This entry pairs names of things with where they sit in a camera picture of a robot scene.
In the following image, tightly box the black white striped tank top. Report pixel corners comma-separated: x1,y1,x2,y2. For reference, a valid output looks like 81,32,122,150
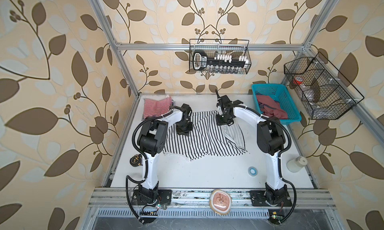
163,111,247,161

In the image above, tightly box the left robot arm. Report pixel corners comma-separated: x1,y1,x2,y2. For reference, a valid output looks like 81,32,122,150
125,104,193,225

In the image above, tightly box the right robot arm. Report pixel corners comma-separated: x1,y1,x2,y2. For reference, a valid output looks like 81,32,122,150
216,93,297,225

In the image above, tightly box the red striped folded tank top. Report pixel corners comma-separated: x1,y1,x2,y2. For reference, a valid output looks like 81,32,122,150
141,96,175,120

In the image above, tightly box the maroon tank top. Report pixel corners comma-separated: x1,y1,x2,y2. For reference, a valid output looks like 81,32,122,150
256,94,288,120

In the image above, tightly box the teal plastic basket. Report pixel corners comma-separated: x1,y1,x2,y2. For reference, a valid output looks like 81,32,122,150
252,84,302,125

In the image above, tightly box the blue tape roll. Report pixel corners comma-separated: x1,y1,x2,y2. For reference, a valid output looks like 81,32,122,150
248,167,258,177

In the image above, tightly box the black tool in basket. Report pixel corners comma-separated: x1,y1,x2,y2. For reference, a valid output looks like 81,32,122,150
190,50,252,71

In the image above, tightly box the pink round badge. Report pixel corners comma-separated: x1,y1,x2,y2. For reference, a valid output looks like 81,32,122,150
209,189,232,216

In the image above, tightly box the white plastic cup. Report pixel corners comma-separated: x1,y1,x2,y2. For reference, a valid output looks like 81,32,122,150
287,156,308,173

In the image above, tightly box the back wire basket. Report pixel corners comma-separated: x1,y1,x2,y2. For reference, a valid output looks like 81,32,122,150
189,38,252,75

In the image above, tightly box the wire basket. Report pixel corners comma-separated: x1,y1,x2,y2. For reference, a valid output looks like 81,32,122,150
189,38,252,75
284,53,365,120

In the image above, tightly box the right wire basket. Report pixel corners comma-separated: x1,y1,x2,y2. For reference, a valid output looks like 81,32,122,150
284,53,365,120

